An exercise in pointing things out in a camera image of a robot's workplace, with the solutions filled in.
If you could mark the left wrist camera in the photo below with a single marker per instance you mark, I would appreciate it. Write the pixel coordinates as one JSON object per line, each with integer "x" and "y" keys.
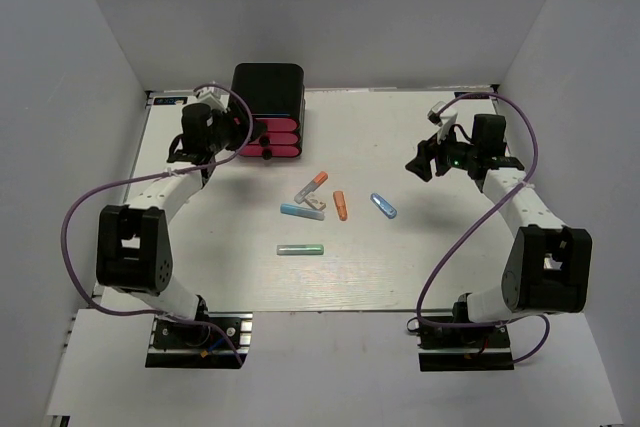
{"x": 212, "y": 97}

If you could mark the blue capped highlighter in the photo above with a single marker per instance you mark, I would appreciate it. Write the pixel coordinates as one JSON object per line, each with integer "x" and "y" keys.
{"x": 298, "y": 211}

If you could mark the black drawer cabinet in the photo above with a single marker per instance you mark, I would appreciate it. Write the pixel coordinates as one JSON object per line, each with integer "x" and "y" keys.
{"x": 272, "y": 90}

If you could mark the right blue corner label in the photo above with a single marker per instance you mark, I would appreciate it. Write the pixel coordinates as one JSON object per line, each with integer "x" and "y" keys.
{"x": 471, "y": 95}

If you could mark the orange capped highlighter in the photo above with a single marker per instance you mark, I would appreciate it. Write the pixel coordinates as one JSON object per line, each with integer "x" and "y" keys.
{"x": 311, "y": 187}

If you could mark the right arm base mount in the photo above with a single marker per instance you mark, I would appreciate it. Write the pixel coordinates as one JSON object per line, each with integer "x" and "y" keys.
{"x": 462, "y": 350}

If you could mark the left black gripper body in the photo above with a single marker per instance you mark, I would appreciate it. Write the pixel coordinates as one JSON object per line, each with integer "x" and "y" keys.
{"x": 228, "y": 134}

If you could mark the pink drawer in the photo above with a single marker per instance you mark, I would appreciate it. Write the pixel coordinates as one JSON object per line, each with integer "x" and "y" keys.
{"x": 271, "y": 138}
{"x": 271, "y": 151}
{"x": 278, "y": 124}

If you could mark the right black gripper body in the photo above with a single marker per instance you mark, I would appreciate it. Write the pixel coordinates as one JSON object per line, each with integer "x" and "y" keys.
{"x": 454, "y": 154}

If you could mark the left blue corner label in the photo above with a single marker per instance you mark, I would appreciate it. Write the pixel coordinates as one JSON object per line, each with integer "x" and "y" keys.
{"x": 170, "y": 100}

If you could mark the blue corner label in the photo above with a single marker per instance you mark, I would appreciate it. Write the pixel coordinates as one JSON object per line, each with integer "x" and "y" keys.
{"x": 471, "y": 95}
{"x": 170, "y": 100}

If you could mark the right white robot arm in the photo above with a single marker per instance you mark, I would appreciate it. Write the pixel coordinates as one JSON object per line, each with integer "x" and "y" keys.
{"x": 548, "y": 267}

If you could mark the small staples box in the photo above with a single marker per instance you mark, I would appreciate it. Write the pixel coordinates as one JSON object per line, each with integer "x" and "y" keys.
{"x": 314, "y": 202}

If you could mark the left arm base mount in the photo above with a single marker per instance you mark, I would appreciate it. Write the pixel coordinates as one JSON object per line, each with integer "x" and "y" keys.
{"x": 178, "y": 346}

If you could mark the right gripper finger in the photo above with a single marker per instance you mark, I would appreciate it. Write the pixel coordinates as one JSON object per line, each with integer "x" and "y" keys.
{"x": 427, "y": 150}
{"x": 421, "y": 166}

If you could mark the green capped highlighter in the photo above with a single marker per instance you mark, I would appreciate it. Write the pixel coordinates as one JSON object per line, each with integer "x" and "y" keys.
{"x": 300, "y": 250}

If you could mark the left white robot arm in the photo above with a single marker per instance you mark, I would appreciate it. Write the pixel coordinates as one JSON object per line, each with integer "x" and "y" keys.
{"x": 134, "y": 254}

